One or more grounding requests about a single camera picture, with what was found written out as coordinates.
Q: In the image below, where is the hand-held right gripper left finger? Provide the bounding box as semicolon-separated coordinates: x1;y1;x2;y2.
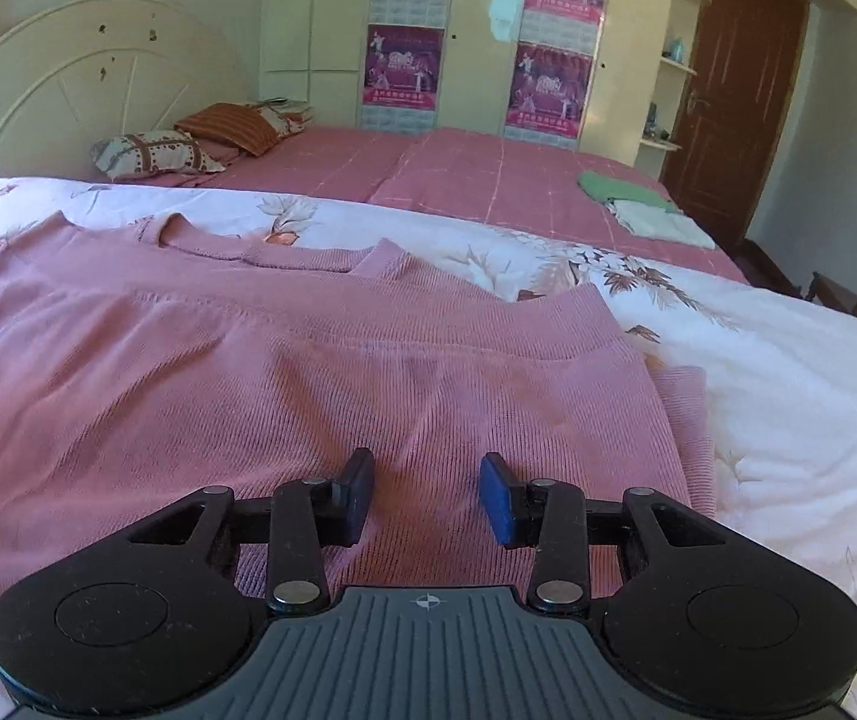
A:
128;448;377;617

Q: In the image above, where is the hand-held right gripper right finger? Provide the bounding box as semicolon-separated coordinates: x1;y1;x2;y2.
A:
478;452;727;613

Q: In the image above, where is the pink knit sweater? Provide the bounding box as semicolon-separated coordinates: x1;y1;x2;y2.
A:
0;211;716;720

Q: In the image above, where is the floral patchwork pillow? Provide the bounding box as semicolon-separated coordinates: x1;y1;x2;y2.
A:
91;129;228;182

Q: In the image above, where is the white floral bed sheet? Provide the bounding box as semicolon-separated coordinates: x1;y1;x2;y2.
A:
0;178;857;720

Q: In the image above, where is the cream round headboard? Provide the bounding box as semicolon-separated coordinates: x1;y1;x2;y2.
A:
0;0;266;182

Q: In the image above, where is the folded white cloth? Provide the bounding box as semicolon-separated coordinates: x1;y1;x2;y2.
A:
606;199;717;251

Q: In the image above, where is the pink checked bedspread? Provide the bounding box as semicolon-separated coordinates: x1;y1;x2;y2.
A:
94;125;753;287

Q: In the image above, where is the folded green cloth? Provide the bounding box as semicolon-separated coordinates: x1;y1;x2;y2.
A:
576;170;685;214

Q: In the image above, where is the orange striped pillow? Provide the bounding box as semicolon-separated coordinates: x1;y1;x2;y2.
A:
173;100;284;158

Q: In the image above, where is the leaf print pillow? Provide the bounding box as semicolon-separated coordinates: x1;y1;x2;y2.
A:
252;96;318;139

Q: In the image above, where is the cream wardrobe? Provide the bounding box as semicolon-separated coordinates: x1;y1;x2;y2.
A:
259;0;678;166

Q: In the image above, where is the cream corner shelf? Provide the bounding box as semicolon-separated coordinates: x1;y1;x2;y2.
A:
634;0;712;175

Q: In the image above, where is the brown wooden door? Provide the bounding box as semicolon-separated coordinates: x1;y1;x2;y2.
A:
659;0;809;250

